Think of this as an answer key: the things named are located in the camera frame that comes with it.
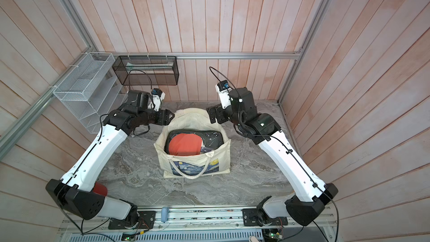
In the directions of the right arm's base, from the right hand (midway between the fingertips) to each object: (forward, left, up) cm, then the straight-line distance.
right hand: (216, 104), depth 67 cm
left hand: (+1, +22, -9) cm, 24 cm away
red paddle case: (-6, +11, -20) cm, 24 cm away
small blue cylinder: (-35, +23, -35) cm, 54 cm away
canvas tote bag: (-16, 0, -20) cm, 26 cm away
